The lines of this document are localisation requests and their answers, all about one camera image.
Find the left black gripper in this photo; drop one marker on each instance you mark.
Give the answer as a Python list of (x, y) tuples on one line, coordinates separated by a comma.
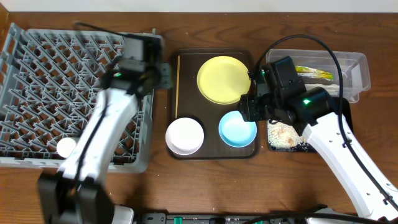
[(166, 76)]

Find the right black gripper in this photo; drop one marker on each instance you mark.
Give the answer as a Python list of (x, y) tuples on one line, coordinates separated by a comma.
[(250, 111)]

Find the wooden chopstick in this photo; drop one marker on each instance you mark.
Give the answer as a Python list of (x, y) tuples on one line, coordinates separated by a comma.
[(177, 87)]

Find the light blue bowl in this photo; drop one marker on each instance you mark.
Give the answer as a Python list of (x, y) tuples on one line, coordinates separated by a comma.
[(236, 132)]

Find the green snack wrapper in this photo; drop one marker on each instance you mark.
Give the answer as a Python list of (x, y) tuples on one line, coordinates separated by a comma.
[(313, 73)]

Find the white paper napkin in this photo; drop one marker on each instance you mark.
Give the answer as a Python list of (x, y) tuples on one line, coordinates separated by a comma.
[(332, 89)]

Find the white cup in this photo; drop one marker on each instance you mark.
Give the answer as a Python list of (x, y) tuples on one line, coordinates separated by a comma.
[(65, 146)]

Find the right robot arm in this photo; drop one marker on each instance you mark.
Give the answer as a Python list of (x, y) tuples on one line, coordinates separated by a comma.
[(314, 114)]

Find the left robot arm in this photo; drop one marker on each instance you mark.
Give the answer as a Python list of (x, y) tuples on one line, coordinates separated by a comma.
[(75, 193)]

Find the spilled rice food waste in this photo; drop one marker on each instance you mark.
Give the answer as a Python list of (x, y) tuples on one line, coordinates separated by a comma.
[(281, 135)]

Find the clear plastic waste bin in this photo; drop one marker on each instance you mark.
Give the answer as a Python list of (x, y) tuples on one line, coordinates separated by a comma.
[(354, 67)]

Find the black rectangular waste tray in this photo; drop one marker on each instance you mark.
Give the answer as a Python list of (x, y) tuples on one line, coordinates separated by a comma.
[(311, 146)]

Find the grey plastic dishwasher rack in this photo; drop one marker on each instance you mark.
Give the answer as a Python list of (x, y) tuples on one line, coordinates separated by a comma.
[(50, 79)]

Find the dark brown serving tray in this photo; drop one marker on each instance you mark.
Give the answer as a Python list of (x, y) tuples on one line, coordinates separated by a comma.
[(192, 104)]

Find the yellow round plate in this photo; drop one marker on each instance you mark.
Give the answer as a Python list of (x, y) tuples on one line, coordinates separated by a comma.
[(223, 79)]

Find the white pink round bowl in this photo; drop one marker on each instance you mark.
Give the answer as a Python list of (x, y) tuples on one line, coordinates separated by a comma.
[(184, 136)]

